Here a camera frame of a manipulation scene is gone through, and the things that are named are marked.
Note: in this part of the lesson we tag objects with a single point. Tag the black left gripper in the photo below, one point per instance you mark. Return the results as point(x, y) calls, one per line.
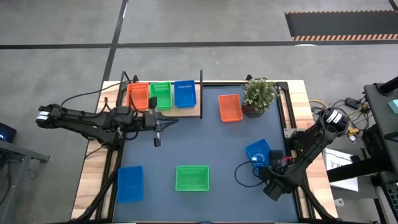
point(154, 121)

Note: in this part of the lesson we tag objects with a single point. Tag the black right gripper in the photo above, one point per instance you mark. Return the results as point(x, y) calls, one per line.
point(276, 188)

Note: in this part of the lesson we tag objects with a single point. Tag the green slotted plastic basket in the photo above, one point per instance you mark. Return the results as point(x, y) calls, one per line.
point(161, 95)
point(192, 178)

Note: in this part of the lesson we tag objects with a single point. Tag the blue slotted plastic basket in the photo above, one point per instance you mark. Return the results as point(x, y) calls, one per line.
point(130, 183)
point(185, 96)
point(253, 146)

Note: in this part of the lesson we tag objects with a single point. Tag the orange slotted plastic basket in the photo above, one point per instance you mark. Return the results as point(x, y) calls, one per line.
point(138, 96)
point(230, 108)

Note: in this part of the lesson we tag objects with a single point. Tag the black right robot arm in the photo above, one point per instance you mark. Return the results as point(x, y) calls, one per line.
point(311, 146)

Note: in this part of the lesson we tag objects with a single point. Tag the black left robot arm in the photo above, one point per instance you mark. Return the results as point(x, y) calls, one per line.
point(77, 119)

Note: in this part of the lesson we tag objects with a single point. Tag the wooden shelf board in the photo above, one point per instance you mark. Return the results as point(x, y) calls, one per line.
point(186, 112)

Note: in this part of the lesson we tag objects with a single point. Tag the blue-grey table mat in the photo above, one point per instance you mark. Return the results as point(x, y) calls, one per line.
point(202, 149)

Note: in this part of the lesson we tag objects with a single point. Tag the white paper sheet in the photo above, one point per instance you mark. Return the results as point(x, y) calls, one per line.
point(339, 185)

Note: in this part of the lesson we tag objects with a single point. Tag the green plant in striped pot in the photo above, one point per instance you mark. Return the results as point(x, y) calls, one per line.
point(258, 93)

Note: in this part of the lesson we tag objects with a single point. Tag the small white box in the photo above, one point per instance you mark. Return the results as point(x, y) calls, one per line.
point(339, 203)

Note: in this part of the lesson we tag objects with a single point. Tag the black power adapter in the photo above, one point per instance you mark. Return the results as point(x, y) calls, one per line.
point(353, 102)

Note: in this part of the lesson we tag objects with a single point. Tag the black equipment cart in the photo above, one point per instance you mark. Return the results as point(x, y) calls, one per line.
point(379, 118)

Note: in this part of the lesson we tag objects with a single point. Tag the teal object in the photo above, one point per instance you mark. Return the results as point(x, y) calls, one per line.
point(394, 106)

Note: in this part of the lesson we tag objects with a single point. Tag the grey metal desk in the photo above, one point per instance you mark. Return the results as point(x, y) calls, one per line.
point(12, 155)

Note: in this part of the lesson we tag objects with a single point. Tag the dark device with blue light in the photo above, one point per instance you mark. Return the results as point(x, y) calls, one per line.
point(6, 132)

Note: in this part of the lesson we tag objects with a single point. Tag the black mat with hazard stripes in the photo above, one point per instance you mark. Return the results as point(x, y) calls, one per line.
point(342, 25)

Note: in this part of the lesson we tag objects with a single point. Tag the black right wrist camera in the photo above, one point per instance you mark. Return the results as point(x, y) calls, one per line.
point(287, 174)

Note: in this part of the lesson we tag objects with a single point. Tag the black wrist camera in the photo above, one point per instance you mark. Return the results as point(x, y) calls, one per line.
point(287, 174)
point(143, 120)

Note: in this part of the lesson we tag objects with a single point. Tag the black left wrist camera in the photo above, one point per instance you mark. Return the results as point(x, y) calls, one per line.
point(143, 120)

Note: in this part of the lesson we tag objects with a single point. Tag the black aluminium rig frame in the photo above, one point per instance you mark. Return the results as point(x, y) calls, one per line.
point(285, 109)

